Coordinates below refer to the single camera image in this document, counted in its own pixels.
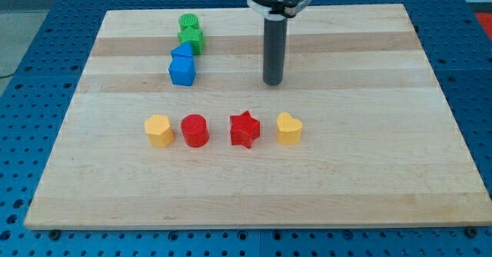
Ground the blue cube block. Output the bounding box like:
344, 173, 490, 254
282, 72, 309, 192
168, 56, 196, 86

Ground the light wooden board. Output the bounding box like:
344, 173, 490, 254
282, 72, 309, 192
25, 4, 491, 230

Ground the red star block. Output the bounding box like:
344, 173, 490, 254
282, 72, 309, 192
229, 111, 261, 149

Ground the yellow heart block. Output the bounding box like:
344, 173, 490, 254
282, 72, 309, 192
277, 112, 303, 145

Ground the red cylinder block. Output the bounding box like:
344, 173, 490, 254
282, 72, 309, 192
181, 114, 209, 148

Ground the yellow hexagon block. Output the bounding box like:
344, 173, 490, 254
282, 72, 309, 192
144, 114, 175, 148

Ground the blue triangle block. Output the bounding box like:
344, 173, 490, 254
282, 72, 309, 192
171, 42, 194, 58

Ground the green star block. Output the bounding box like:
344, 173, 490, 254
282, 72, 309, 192
178, 27, 204, 55

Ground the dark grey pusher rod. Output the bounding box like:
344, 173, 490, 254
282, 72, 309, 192
263, 19, 288, 85

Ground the green cylinder block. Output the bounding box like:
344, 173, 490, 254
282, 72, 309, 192
178, 13, 200, 31

